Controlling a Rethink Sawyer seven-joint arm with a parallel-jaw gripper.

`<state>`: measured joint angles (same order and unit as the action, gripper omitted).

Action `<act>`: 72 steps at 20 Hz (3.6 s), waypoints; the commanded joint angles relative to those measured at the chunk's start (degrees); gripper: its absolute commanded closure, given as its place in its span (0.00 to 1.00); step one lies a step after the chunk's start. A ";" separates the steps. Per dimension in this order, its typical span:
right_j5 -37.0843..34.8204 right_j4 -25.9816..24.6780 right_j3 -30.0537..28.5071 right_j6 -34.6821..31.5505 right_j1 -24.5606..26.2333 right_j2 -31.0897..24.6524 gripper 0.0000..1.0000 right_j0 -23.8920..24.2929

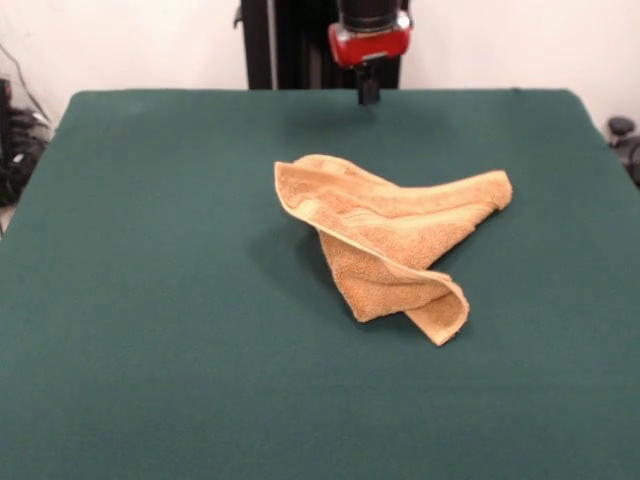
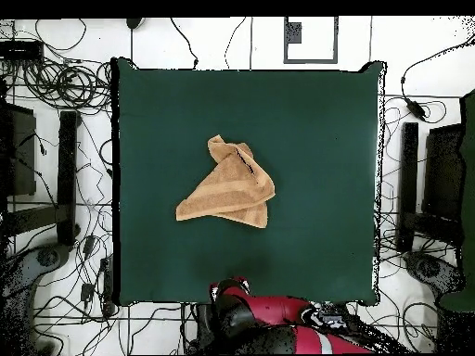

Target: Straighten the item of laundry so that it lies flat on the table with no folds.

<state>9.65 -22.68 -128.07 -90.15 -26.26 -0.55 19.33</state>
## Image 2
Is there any tan terry towel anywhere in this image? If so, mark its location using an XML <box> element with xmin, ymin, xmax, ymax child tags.
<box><xmin>174</xmin><ymin>133</ymin><xmax>276</xmax><ymax>230</ymax></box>

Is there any long black power strip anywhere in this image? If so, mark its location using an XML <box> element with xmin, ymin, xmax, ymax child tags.
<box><xmin>98</xmin><ymin>255</ymin><xmax>115</xmax><ymax>318</ymax></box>

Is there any grey stand base with caster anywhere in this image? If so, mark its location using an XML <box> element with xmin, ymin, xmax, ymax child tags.
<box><xmin>0</xmin><ymin>242</ymin><xmax>71</xmax><ymax>355</ymax></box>
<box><xmin>402</xmin><ymin>249</ymin><xmax>467</xmax><ymax>298</ymax></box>

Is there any dark green table cloth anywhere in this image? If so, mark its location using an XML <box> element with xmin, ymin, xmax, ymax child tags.
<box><xmin>110</xmin><ymin>57</ymin><xmax>387</xmax><ymax>307</ymax></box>

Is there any black stand foot bar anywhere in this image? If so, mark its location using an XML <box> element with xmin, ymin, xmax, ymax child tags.
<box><xmin>5</xmin><ymin>109</ymin><xmax>81</xmax><ymax>247</ymax></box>
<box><xmin>395</xmin><ymin>121</ymin><xmax>465</xmax><ymax>254</ymax></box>

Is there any black equipment box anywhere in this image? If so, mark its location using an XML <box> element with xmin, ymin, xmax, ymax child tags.
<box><xmin>421</xmin><ymin>122</ymin><xmax>465</xmax><ymax>223</ymax></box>
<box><xmin>0</xmin><ymin>102</ymin><xmax>37</xmax><ymax>197</ymax></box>

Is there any dark grey square plate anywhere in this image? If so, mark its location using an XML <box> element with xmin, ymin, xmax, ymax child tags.
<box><xmin>286</xmin><ymin>20</ymin><xmax>303</xmax><ymax>45</ymax></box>

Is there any black power adapter brick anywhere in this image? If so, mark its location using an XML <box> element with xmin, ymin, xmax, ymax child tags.
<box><xmin>404</xmin><ymin>96</ymin><xmax>427</xmax><ymax>121</ymax></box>

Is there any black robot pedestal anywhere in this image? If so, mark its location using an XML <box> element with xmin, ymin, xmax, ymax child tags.
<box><xmin>183</xmin><ymin>302</ymin><xmax>216</xmax><ymax>355</ymax></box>

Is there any black cable with plug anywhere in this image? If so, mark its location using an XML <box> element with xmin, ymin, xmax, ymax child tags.
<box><xmin>169</xmin><ymin>17</ymin><xmax>200</xmax><ymax>70</ymax></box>

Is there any grey square floor frame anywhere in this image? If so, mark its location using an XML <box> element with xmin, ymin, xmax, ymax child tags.
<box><xmin>283</xmin><ymin>16</ymin><xmax>340</xmax><ymax>65</ymax></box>

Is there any coiled black cable bundle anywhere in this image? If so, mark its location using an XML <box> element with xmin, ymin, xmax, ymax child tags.
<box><xmin>21</xmin><ymin>58</ymin><xmax>112</xmax><ymax>111</ymax></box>

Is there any black adapter cable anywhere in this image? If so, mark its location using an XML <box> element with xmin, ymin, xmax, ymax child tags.
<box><xmin>399</xmin><ymin>32</ymin><xmax>475</xmax><ymax>101</ymax></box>

